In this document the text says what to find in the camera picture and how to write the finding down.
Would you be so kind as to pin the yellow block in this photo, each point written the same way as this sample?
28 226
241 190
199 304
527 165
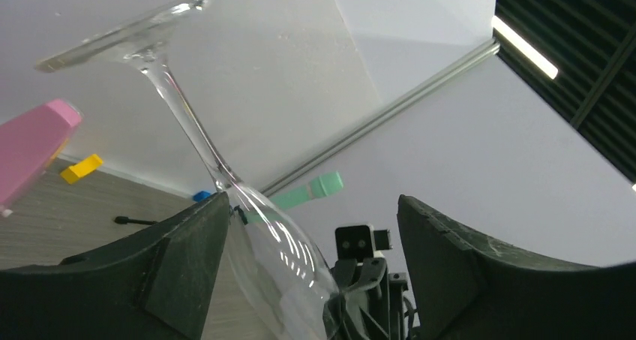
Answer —
80 170

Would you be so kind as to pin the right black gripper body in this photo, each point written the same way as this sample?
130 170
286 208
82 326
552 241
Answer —
372 303

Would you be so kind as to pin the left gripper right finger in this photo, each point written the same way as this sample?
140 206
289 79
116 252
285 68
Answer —
468 285

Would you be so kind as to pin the pink metronome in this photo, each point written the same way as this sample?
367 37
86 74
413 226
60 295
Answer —
29 144

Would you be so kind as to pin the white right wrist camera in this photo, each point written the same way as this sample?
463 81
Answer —
361 241

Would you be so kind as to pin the tall clear wine glass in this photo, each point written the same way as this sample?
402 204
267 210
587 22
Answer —
279 269

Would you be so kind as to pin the blue block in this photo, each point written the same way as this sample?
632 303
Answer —
201 195

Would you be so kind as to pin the mint green microphone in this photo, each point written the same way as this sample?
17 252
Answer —
319 187

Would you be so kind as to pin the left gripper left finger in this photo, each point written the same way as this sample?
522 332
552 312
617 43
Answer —
156 283

